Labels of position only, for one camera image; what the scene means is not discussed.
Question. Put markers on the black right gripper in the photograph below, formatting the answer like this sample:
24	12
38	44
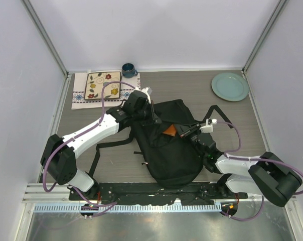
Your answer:
187	132

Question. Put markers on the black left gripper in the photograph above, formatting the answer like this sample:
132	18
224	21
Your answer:
154	118

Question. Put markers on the brown leather wallet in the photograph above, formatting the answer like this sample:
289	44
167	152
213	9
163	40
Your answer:
170	131

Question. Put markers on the black fabric backpack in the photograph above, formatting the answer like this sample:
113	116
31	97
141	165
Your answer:
172	161

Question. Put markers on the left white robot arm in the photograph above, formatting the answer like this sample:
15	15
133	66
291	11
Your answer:
60	154

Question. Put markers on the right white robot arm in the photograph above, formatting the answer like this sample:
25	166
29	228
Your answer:
264	175

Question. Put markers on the blue ceramic mug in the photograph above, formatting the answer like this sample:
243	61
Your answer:
129	70

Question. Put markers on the square floral ceramic plate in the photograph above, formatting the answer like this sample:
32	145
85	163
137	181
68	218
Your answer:
102	82

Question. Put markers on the white patterned placemat cloth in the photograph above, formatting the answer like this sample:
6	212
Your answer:
127	85

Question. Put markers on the round teal plate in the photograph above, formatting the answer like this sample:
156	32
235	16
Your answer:
230	87

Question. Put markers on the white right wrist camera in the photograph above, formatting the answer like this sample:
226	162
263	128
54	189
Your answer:
208	127

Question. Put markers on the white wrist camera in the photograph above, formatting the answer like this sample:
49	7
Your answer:
147	91
208	127

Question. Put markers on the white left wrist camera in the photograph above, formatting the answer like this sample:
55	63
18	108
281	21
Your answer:
147	91

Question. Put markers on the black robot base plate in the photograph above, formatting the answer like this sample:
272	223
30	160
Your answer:
195	193

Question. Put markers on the white slotted cable duct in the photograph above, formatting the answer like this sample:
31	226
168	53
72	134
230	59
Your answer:
80	207

